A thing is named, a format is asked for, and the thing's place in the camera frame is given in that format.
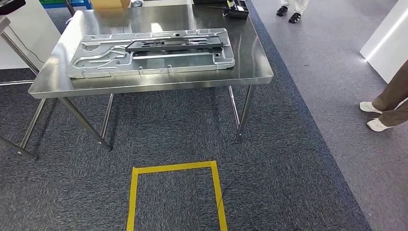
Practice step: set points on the blue rack with green crates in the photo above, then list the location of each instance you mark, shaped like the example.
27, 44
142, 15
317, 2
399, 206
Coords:
63, 3

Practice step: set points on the white display board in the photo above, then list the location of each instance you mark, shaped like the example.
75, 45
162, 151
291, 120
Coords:
387, 44

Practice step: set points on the black plastic tray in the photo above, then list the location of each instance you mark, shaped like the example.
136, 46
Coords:
9, 5

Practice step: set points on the black remote controller with antennas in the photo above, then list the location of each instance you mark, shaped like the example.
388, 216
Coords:
237, 9

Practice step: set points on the stamped aluminium plate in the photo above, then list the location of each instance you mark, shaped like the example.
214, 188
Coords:
95, 67

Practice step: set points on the person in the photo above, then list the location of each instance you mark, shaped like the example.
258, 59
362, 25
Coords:
389, 102

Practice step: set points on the chrome stanchion post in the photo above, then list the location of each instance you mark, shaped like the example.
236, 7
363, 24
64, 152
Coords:
71, 12

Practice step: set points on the stainless steel workbench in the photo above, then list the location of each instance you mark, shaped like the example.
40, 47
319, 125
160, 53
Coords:
159, 81

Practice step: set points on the long black plastic panel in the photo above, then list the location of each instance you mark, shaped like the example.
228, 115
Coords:
173, 44

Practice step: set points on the brown cardboard box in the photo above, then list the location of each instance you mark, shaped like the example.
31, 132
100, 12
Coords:
108, 3

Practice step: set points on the white cabinet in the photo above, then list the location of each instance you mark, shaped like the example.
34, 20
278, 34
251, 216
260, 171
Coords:
28, 41

